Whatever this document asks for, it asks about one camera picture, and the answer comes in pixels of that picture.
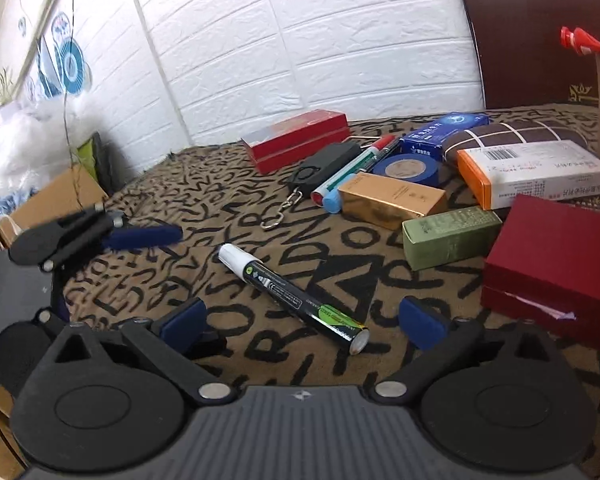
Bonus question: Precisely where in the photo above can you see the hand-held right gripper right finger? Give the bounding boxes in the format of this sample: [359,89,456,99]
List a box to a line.
[371,296,557,406]

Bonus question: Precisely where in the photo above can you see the white orange box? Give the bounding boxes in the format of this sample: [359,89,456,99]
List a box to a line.
[456,140,600,211]

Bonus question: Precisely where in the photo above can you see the light blue capped pen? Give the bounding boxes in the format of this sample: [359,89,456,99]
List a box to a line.
[324,172,361,215]

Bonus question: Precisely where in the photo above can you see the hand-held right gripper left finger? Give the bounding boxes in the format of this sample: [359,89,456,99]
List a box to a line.
[50,297,238,407]

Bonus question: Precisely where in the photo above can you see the black pouch with keyring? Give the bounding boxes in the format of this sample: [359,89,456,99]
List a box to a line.
[260,141,361,232]

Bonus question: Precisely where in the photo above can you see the blue tape roll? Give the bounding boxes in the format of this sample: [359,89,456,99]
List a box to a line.
[372,153,441,189]

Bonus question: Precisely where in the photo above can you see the red marker pen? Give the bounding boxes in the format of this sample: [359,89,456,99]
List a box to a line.
[372,134,404,162]

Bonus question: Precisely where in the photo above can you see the black hanging cable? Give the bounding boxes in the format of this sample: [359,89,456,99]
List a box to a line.
[61,0,87,211]

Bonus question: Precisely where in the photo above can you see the open cardboard box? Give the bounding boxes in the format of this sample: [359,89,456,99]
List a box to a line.
[0,165,112,250]

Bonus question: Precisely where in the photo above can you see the gold box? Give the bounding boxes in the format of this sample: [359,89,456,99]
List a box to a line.
[337,171,449,232]

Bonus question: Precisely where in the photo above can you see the white green marker pen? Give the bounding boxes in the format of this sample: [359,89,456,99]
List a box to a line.
[311,152,382,206]

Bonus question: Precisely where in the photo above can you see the letter printed blanket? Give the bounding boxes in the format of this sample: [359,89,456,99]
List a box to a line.
[60,102,600,480]

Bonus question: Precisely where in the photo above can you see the blue box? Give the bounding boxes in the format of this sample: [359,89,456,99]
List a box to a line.
[399,111,490,162]

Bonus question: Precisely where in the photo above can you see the square red box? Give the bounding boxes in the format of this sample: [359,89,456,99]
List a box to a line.
[481,195,600,350]

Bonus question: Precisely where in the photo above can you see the long red box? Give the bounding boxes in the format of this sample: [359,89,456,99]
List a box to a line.
[240,109,352,176]

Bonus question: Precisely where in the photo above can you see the green bag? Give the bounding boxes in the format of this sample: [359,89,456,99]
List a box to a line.
[75,132,105,182]

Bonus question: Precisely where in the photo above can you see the blue wall decals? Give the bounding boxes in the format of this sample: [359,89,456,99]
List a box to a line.
[19,10,95,102]

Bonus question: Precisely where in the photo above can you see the brown plaid pouch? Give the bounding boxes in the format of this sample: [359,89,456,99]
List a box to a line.
[442,120,589,166]

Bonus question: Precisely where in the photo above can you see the white plastic bag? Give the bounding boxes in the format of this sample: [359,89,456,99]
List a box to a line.
[0,94,97,233]

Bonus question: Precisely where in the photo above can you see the black white marker pen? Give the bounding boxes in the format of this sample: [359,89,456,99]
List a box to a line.
[217,242,371,357]

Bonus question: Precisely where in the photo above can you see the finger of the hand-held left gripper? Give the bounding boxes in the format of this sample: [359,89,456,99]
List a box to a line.
[39,204,184,272]
[32,307,78,343]

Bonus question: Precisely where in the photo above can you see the wooden wall frame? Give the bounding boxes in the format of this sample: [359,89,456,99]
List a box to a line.
[17,0,78,78]

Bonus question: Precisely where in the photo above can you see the red spray nozzle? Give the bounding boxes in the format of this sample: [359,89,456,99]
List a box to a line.
[560,26,600,59]

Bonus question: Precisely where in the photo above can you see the green box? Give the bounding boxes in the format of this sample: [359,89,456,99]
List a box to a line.
[402,206,504,272]

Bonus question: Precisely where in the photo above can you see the dark patterned box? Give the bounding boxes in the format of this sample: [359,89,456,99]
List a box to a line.
[572,192,600,219]

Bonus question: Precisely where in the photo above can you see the brown chair back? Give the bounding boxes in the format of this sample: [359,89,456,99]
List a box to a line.
[456,0,600,112]

